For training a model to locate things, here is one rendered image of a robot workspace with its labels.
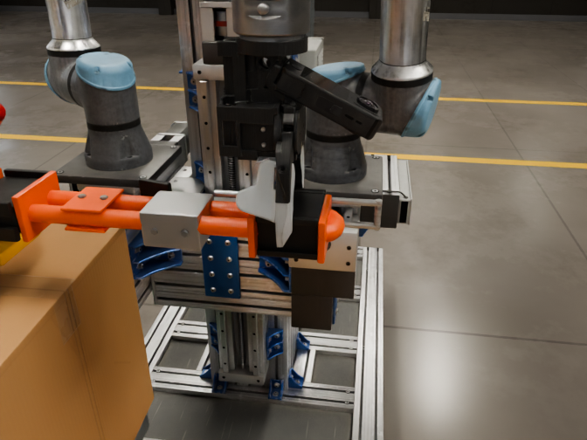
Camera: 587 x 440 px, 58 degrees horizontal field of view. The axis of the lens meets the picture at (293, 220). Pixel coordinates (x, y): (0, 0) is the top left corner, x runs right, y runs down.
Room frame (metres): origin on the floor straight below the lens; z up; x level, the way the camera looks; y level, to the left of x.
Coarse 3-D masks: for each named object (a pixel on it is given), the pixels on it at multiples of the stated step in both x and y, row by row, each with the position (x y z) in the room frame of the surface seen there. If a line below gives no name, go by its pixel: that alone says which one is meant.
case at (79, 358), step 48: (48, 240) 0.72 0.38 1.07; (96, 240) 0.72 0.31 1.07; (0, 288) 0.59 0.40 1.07; (48, 288) 0.59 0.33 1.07; (96, 288) 0.66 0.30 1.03; (0, 336) 0.49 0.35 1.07; (48, 336) 0.53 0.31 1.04; (96, 336) 0.63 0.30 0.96; (0, 384) 0.44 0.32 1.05; (48, 384) 0.51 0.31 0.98; (96, 384) 0.60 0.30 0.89; (144, 384) 0.75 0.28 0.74; (0, 432) 0.41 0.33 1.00; (48, 432) 0.48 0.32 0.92; (96, 432) 0.58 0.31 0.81
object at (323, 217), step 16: (304, 208) 0.52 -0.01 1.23; (320, 208) 0.52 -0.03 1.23; (256, 224) 0.51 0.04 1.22; (272, 224) 0.51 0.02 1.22; (304, 224) 0.50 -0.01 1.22; (320, 224) 0.49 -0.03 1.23; (256, 240) 0.51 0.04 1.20; (272, 240) 0.51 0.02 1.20; (288, 240) 0.50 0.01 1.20; (304, 240) 0.50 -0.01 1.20; (320, 240) 0.49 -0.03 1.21; (272, 256) 0.50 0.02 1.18; (288, 256) 0.50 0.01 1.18; (304, 256) 0.50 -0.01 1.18; (320, 256) 0.49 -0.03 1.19
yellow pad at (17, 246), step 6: (0, 246) 0.67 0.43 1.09; (6, 246) 0.67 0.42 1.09; (12, 246) 0.68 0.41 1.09; (18, 246) 0.69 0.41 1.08; (24, 246) 0.70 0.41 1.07; (0, 252) 0.66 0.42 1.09; (6, 252) 0.66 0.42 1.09; (12, 252) 0.67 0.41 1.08; (0, 258) 0.65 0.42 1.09; (6, 258) 0.66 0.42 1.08; (0, 264) 0.65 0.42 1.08
